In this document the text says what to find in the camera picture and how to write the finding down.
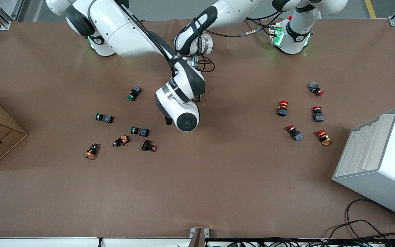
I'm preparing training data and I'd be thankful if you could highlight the green push button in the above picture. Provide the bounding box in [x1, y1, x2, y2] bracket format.
[130, 126, 149, 137]
[127, 86, 142, 101]
[95, 113, 114, 124]

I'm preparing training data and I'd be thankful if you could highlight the black button orange contact block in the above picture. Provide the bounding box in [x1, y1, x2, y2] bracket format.
[84, 143, 100, 160]
[112, 135, 130, 148]

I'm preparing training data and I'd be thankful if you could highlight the red orange-ringed button black block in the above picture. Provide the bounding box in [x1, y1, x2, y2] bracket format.
[277, 100, 289, 117]

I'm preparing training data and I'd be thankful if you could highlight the red silver-ringed push button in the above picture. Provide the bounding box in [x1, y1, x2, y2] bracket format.
[308, 81, 325, 97]
[285, 125, 303, 142]
[312, 106, 324, 123]

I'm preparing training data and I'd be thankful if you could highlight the red button orange contact block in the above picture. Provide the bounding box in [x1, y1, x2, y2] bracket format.
[316, 129, 333, 146]

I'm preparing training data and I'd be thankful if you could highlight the white slotted shelf box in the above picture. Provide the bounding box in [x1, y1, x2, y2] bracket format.
[332, 106, 395, 221]

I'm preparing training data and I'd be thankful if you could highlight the black switch red lens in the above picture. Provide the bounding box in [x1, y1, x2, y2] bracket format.
[141, 139, 158, 152]

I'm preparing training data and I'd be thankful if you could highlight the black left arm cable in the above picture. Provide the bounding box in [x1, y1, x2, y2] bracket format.
[192, 19, 270, 73]

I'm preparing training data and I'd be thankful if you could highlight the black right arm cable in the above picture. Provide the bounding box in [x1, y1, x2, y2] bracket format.
[115, 0, 184, 78]

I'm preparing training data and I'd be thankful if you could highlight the black arm base cable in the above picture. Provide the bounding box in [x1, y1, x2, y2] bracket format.
[246, 12, 284, 36]

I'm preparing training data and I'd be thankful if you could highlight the grey metal table bracket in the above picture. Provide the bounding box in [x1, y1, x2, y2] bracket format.
[190, 227, 210, 247]

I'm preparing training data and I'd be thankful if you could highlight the black looped cable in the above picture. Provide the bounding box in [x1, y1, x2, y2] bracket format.
[345, 198, 395, 238]

